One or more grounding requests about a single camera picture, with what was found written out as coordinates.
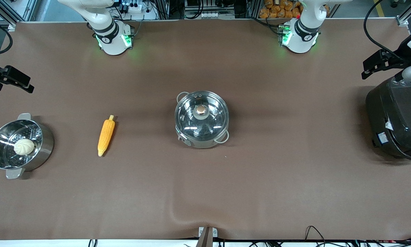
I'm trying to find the steel pot with loop handles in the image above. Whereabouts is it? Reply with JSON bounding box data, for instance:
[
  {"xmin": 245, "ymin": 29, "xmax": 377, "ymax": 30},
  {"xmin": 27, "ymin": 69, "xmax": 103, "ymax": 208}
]
[{"xmin": 174, "ymin": 90, "xmax": 230, "ymax": 149}]

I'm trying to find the white steamed bun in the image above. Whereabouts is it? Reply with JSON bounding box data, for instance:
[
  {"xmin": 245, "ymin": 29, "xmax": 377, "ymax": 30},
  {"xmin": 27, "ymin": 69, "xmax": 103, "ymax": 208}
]
[{"xmin": 14, "ymin": 139, "xmax": 35, "ymax": 155}]

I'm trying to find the glass pot lid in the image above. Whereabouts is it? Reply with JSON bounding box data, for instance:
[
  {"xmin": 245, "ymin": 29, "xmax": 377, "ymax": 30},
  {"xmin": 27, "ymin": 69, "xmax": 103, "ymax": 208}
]
[{"xmin": 175, "ymin": 91, "xmax": 229, "ymax": 140}]

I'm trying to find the black rice cooker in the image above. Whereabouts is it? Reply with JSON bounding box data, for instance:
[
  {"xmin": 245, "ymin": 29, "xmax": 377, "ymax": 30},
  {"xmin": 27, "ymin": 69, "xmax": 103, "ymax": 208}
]
[{"xmin": 365, "ymin": 74, "xmax": 411, "ymax": 162}]

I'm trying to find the steel steamer pot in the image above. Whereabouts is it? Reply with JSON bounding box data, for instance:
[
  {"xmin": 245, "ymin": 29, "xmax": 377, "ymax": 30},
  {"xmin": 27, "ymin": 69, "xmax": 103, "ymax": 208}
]
[{"xmin": 0, "ymin": 113, "xmax": 55, "ymax": 179}]

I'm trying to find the white power strip with plugs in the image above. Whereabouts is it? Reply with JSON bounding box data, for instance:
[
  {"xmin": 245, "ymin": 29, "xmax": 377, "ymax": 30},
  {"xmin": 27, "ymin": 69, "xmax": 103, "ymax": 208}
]
[{"xmin": 122, "ymin": 3, "xmax": 143, "ymax": 13}]

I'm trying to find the looped black cable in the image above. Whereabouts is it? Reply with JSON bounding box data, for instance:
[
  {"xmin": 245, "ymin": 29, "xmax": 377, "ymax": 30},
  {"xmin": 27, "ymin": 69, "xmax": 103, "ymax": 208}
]
[{"xmin": 305, "ymin": 225, "xmax": 326, "ymax": 243}]

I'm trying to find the bag of orange buns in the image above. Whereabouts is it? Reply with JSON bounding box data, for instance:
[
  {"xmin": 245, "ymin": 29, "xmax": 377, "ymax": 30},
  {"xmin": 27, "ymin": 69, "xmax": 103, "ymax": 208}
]
[{"xmin": 259, "ymin": 0, "xmax": 302, "ymax": 19}]

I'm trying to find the brown table mat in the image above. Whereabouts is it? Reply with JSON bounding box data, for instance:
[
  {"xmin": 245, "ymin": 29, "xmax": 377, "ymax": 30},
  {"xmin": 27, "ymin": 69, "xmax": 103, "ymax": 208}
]
[{"xmin": 0, "ymin": 19, "xmax": 411, "ymax": 240}]

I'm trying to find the metal table edge bracket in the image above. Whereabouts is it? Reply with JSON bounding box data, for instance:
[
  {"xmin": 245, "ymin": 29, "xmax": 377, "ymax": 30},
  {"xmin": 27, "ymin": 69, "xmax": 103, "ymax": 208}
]
[{"xmin": 196, "ymin": 226, "xmax": 218, "ymax": 247}]

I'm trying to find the aluminium frame profile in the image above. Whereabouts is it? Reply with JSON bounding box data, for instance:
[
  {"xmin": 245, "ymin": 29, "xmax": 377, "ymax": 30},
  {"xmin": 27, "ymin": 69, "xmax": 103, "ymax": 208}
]
[
  {"xmin": 396, "ymin": 0, "xmax": 411, "ymax": 26},
  {"xmin": 0, "ymin": 0, "xmax": 38, "ymax": 31}
]

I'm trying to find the yellow corn cob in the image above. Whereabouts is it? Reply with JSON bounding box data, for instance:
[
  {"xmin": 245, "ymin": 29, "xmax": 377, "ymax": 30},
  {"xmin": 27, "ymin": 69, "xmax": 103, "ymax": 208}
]
[{"xmin": 98, "ymin": 115, "xmax": 116, "ymax": 157}]

